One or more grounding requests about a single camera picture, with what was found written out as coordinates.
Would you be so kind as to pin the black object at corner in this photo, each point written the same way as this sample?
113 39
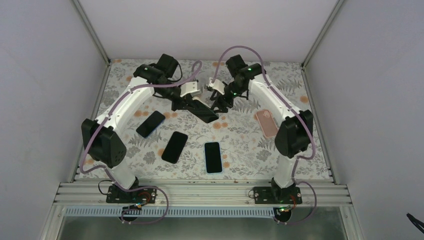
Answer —
416 222

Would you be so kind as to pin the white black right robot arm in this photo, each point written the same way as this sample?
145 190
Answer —
295 129

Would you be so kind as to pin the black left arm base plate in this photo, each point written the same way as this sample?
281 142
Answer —
144 196

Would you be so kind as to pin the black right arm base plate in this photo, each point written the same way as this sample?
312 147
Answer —
268 195

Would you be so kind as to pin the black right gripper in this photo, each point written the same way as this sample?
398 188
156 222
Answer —
217 103

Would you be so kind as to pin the pink phone case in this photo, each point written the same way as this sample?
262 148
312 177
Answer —
267 123

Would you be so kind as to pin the black phone in black case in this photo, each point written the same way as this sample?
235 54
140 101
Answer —
174 147

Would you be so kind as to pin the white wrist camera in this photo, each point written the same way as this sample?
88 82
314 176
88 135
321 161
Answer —
216 85
190 88

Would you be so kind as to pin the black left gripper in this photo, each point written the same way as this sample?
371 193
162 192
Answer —
182 104

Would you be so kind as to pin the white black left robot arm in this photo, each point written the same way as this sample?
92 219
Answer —
103 146

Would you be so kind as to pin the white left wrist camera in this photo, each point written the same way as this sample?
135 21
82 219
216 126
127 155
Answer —
190 88

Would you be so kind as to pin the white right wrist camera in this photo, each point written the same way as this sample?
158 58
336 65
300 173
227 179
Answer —
216 85

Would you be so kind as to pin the aluminium mounting rail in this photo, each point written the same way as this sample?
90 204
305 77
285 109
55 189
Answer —
212 193

